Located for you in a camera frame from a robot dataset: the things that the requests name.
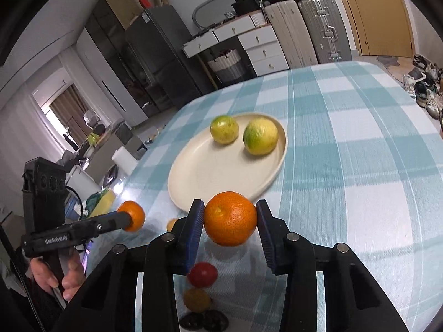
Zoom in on white cylinder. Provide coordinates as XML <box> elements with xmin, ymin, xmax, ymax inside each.
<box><xmin>112</xmin><ymin>136</ymin><xmax>140</xmax><ymax>174</ymax></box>

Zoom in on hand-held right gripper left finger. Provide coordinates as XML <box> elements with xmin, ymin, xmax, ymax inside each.
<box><xmin>60</xmin><ymin>199</ymin><xmax>205</xmax><ymax>332</ymax></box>

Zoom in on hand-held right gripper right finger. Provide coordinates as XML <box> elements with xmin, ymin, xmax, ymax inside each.
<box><xmin>256</xmin><ymin>199</ymin><xmax>409</xmax><ymax>332</ymax></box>

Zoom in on silver suitcase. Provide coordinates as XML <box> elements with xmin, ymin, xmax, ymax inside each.
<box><xmin>298</xmin><ymin>0</ymin><xmax>352</xmax><ymax>63</ymax></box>

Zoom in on pile of shoes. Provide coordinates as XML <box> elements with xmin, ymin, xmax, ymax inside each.
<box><xmin>403</xmin><ymin>53</ymin><xmax>443</xmax><ymax>127</ymax></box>

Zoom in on tan wooden door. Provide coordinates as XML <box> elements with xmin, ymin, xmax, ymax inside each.
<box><xmin>329</xmin><ymin>0</ymin><xmax>414</xmax><ymax>56</ymax></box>

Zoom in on person's left hand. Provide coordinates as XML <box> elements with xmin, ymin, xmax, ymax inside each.
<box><xmin>30</xmin><ymin>248</ymin><xmax>86</xmax><ymax>302</ymax></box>

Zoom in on small orange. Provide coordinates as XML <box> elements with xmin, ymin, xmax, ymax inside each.
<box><xmin>118</xmin><ymin>201</ymin><xmax>146</xmax><ymax>233</ymax></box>

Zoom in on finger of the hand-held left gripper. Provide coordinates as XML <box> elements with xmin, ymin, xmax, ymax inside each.
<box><xmin>86</xmin><ymin>210</ymin><xmax>132</xmax><ymax>240</ymax></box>

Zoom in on dark grey refrigerator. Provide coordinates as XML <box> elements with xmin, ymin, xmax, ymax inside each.
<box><xmin>125</xmin><ymin>5</ymin><xmax>205</xmax><ymax>112</ymax></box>

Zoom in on brown curtain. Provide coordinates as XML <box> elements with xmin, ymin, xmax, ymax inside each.
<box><xmin>50</xmin><ymin>85</ymin><xmax>91</xmax><ymax>143</ymax></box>

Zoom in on cream oval plate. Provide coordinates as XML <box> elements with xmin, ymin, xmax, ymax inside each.
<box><xmin>168</xmin><ymin>112</ymin><xmax>289</xmax><ymax>212</ymax></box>

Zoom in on dark purple plum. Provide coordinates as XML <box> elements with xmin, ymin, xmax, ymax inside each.
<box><xmin>202</xmin><ymin>310</ymin><xmax>229</xmax><ymax>332</ymax></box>
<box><xmin>179</xmin><ymin>312</ymin><xmax>205</xmax><ymax>331</ymax></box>

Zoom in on white drawer dresser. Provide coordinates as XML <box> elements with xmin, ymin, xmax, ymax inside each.
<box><xmin>183</xmin><ymin>12</ymin><xmax>290</xmax><ymax>77</ymax></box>

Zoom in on blue white checkered tablecloth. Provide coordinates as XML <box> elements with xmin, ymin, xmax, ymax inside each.
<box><xmin>85</xmin><ymin>60</ymin><xmax>443</xmax><ymax>332</ymax></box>

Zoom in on red tomato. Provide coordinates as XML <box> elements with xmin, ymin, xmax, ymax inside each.
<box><xmin>187</xmin><ymin>262</ymin><xmax>218</xmax><ymax>288</ymax></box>

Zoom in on wicker laundry basket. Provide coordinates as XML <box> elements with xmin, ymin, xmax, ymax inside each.
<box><xmin>208</xmin><ymin>49</ymin><xmax>245</xmax><ymax>81</ymax></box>

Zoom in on large orange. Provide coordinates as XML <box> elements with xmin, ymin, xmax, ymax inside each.
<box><xmin>204</xmin><ymin>191</ymin><xmax>258</xmax><ymax>247</ymax></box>

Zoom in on green yellow citrus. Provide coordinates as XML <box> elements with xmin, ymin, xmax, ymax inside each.
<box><xmin>210</xmin><ymin>115</ymin><xmax>240</xmax><ymax>145</ymax></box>
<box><xmin>243</xmin><ymin>118</ymin><xmax>279</xmax><ymax>156</ymax></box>

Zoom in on yellow bottle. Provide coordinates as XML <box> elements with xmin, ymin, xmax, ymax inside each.
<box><xmin>89</xmin><ymin>188</ymin><xmax>117</xmax><ymax>219</ymax></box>

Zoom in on grey doormat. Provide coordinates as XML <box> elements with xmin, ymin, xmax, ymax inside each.
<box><xmin>377</xmin><ymin>55</ymin><xmax>404</xmax><ymax>77</ymax></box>

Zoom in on cardboard box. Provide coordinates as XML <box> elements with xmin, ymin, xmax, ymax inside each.
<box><xmin>103</xmin><ymin>0</ymin><xmax>143</xmax><ymax>29</ymax></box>

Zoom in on black glass cabinet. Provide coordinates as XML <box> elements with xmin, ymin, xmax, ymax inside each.
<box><xmin>85</xmin><ymin>0</ymin><xmax>154</xmax><ymax>118</ymax></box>

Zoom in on brownish yellow round fruit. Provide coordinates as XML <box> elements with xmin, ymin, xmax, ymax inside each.
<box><xmin>183</xmin><ymin>288</ymin><xmax>212</xmax><ymax>313</ymax></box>

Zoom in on oval framed mirror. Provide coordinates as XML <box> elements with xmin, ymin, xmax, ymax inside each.
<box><xmin>192</xmin><ymin>0</ymin><xmax>236</xmax><ymax>31</ymax></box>

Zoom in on black cable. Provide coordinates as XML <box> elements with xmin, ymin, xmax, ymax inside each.
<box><xmin>65</xmin><ymin>186</ymin><xmax>91</xmax><ymax>222</ymax></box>

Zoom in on beige suitcase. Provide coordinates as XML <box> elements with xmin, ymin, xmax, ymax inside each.
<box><xmin>264</xmin><ymin>0</ymin><xmax>318</xmax><ymax>68</ymax></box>

